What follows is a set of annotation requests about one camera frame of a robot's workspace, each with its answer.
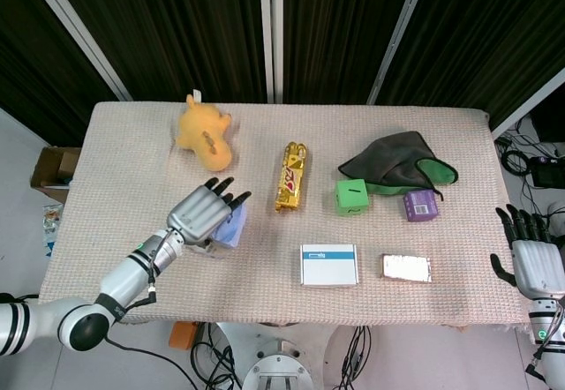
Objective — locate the small purple box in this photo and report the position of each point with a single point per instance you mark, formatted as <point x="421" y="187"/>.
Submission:
<point x="419" y="207"/>

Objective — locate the black electronic device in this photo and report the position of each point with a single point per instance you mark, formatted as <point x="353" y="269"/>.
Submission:
<point x="547" y="171"/>

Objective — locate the brown cardboard box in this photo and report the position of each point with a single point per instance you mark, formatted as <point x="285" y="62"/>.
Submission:
<point x="48" y="165"/>

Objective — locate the light blue object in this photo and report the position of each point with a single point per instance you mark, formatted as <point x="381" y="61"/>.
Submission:
<point x="231" y="231"/>

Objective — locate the gold foil snack pack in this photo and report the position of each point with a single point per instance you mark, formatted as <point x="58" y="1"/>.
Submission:
<point x="292" y="178"/>

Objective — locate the white frame post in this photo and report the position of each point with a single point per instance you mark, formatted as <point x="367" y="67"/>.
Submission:
<point x="266" y="32"/>
<point x="80" y="32"/>
<point x="279" y="32"/>
<point x="529" y="103"/>
<point x="401" y="32"/>

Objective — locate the dark curtain panel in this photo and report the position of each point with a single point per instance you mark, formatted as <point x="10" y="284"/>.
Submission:
<point x="485" y="32"/>
<point x="35" y="54"/>
<point x="335" y="32"/>
<point x="176" y="32"/>

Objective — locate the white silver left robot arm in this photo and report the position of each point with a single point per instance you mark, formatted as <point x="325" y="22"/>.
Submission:
<point x="128" y="275"/>

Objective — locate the green numbered foam cube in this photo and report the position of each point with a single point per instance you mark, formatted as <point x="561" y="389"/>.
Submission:
<point x="351" y="198"/>

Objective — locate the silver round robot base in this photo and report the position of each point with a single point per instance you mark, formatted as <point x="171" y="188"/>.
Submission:
<point x="278" y="363"/>

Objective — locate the beige waffle tablecloth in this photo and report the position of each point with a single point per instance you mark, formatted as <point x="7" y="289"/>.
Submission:
<point x="265" y="231"/>

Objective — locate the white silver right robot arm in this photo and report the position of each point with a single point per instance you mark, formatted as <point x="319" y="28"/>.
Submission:
<point x="547" y="319"/>

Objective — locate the grey green cloth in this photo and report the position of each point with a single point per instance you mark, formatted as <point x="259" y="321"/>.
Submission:
<point x="393" y="156"/>

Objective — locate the yellow plush toy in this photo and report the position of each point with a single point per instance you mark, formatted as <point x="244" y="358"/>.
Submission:
<point x="207" y="143"/>

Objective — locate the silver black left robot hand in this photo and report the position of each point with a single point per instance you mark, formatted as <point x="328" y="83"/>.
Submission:
<point x="198" y="213"/>

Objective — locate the plastic snack bag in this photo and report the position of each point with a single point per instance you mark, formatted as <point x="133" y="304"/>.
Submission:
<point x="52" y="218"/>

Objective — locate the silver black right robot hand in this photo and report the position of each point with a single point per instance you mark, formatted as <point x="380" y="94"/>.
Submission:
<point x="538" y="266"/>

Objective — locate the small orange box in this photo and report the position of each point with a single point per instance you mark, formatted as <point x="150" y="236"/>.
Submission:
<point x="183" y="335"/>

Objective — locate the white box with blue stripe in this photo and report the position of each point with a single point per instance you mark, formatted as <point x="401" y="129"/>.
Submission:
<point x="329" y="268"/>

